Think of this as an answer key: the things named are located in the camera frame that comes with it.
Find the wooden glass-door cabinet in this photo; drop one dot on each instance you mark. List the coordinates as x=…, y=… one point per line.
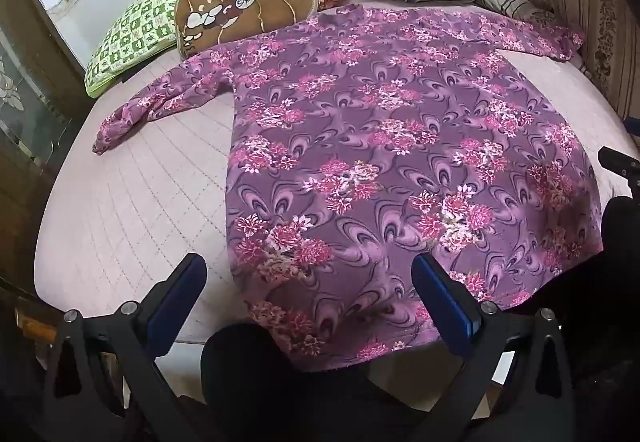
x=30, y=122

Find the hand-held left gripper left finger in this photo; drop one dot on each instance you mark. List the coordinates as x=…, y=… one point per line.
x=176, y=302

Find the brown bear print cushion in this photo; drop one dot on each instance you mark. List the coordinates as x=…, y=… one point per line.
x=260, y=7

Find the green checkered pillow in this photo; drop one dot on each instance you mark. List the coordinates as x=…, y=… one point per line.
x=135, y=37

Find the purple floral shirt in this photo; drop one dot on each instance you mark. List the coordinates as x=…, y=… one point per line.
x=375, y=147

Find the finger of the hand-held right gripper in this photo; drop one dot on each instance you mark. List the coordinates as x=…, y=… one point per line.
x=620, y=163

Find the person's dark pants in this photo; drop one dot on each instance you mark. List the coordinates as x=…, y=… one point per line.
x=280, y=397

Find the white dark-striped pillow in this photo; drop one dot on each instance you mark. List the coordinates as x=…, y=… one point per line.
x=505, y=2

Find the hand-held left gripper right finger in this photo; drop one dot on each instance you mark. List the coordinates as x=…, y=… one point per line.
x=447, y=307

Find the pink quilted bed sheet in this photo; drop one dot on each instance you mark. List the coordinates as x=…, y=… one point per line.
x=150, y=202

